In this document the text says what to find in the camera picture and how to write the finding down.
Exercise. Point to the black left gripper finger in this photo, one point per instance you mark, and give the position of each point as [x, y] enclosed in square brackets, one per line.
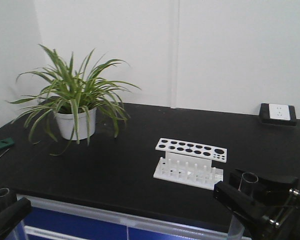
[12, 215]

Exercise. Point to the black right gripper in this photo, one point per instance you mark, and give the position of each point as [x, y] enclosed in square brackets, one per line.
[273, 214]

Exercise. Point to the clear glass tube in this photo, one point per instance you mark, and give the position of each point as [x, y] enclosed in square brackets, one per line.
[4, 193]
[248, 183]

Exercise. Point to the blue cabinet front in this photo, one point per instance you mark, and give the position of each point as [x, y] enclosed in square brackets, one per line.
[56, 220]

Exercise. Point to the metal hex key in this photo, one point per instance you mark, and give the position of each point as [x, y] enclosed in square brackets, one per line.
[3, 153]

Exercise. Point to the green flat tool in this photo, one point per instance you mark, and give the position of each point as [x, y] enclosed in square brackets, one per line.
[7, 142]

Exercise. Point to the white test tube rack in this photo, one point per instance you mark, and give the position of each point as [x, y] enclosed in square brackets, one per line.
[189, 163]

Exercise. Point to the green spider plant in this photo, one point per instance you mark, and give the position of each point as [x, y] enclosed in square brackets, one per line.
[78, 94]

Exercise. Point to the white wall socket box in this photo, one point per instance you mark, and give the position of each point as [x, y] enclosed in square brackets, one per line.
[277, 114]

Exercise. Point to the white wall cable duct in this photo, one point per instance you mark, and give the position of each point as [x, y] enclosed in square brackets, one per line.
[174, 28]

